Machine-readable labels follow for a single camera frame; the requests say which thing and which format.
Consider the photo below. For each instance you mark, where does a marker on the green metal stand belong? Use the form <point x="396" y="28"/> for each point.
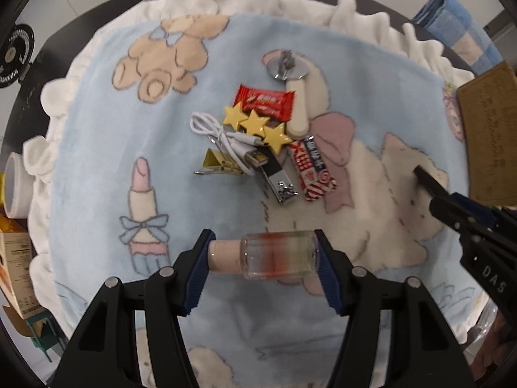
<point x="44" y="335"/>

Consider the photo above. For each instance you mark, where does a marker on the yellow star hair clip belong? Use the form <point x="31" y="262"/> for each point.
<point x="254" y="123"/>

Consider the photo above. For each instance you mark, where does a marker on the yellow binder clip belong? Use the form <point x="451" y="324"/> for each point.
<point x="214" y="159"/>

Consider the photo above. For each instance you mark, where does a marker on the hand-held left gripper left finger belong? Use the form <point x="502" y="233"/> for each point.
<point x="197" y="277"/>

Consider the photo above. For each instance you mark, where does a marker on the silver nail clipper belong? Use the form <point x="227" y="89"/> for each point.
<point x="278" y="182"/>

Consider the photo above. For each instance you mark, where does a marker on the brown wicker basket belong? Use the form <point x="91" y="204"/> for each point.
<point x="488" y="129"/>

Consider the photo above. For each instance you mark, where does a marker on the white tape roll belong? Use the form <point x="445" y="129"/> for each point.
<point x="18" y="186"/>

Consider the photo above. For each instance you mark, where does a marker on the clear glass bottle with cork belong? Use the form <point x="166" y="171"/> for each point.
<point x="278" y="254"/>

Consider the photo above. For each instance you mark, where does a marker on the yellow printed cardboard box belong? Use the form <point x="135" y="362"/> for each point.
<point x="16" y="266"/>

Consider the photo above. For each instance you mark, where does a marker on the red white striped candy packet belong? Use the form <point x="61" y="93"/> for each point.
<point x="313" y="169"/>

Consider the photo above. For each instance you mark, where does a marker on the blue printed blanket white frill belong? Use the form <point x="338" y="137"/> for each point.
<point x="101" y="149"/>

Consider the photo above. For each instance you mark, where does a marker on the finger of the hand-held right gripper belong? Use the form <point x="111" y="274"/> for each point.
<point x="464" y="210"/>

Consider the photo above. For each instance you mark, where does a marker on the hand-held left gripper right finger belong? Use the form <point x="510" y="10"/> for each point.
<point x="329" y="279"/>

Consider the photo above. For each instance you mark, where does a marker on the small black fan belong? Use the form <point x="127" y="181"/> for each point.
<point x="16" y="56"/>

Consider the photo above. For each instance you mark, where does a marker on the blue checkered folded blanket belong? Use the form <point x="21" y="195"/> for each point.
<point x="456" y="24"/>

